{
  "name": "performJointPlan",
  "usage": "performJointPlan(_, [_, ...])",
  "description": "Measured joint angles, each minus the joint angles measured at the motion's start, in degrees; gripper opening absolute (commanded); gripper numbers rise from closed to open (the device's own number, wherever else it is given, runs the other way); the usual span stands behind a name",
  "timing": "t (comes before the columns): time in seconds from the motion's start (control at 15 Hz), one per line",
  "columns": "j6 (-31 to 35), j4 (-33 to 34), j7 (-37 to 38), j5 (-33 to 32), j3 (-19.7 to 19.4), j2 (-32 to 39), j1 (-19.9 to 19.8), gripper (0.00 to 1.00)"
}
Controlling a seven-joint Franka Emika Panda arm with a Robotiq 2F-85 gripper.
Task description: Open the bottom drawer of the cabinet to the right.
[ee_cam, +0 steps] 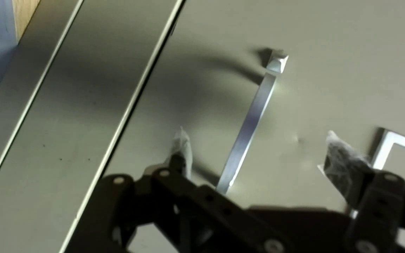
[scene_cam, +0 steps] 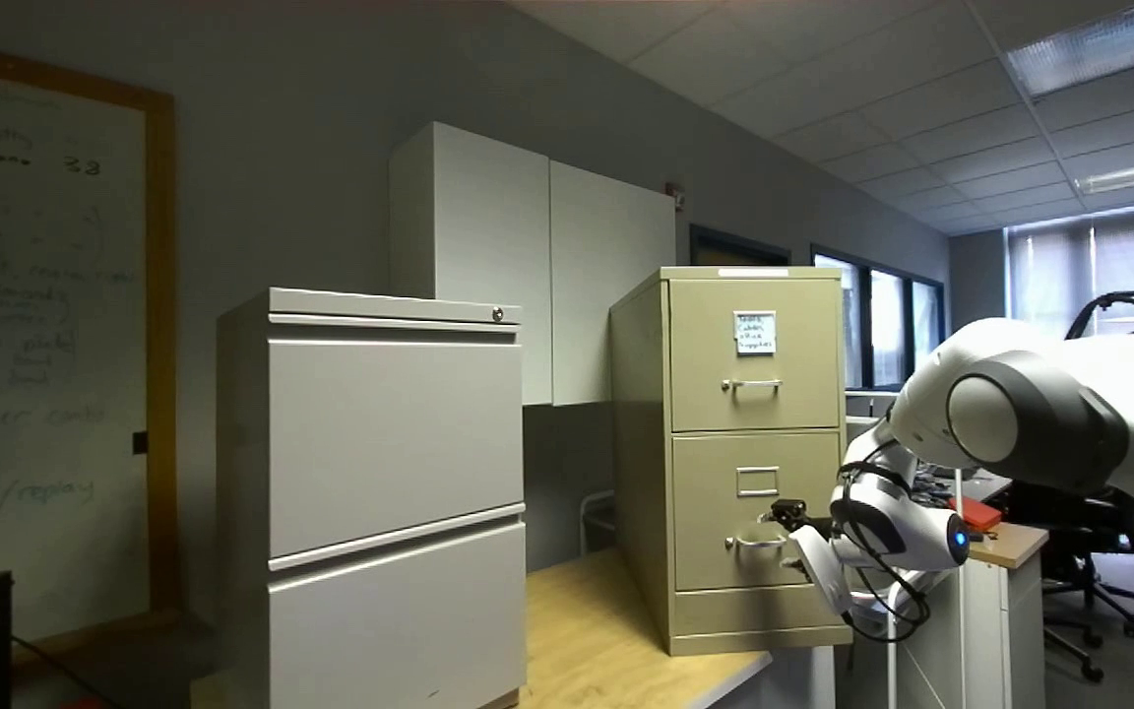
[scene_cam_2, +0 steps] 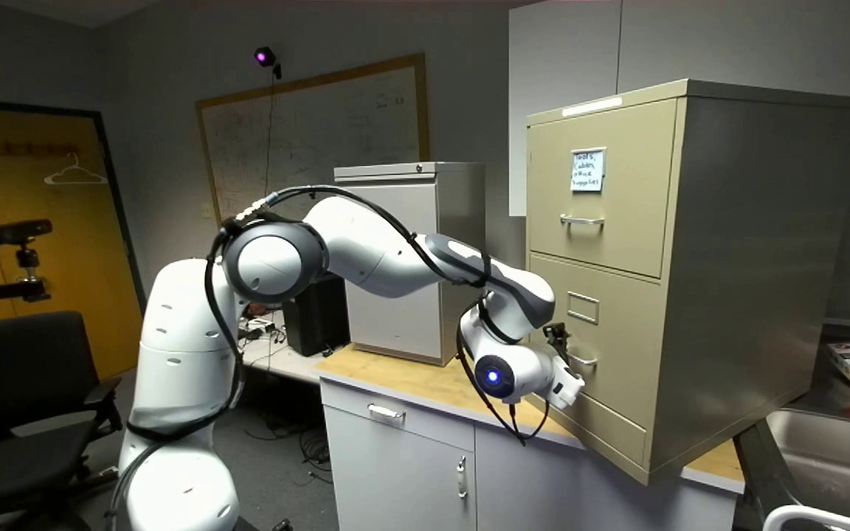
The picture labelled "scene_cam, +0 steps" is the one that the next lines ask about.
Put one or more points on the grey metal filing cabinet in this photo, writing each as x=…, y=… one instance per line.
x=242, y=492

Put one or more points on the red box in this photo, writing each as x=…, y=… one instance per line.
x=978, y=513

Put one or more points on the large grey drawer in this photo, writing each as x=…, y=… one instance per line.
x=390, y=443
x=400, y=630

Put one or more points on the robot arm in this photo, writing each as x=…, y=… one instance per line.
x=1030, y=414

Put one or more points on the beige drawer with paper note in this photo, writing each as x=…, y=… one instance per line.
x=705, y=335

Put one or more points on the whiteboard with wooden frame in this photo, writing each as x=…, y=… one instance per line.
x=35, y=345

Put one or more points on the black office chair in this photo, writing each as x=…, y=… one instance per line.
x=1069, y=551

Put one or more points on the white wall cabinet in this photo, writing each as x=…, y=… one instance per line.
x=488, y=256

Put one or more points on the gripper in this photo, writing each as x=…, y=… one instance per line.
x=788, y=512

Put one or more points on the row of dark-framed windows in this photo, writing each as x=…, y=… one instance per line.
x=887, y=325

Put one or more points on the window with blinds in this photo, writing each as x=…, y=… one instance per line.
x=1049, y=266

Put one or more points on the desk with wooden top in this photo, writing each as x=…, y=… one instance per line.
x=1015, y=547

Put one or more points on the beige metal filing cabinet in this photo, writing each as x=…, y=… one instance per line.
x=641, y=443

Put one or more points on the beige drawer with label holder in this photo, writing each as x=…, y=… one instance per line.
x=705, y=512

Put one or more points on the white paper note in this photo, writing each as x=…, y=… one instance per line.
x=755, y=332

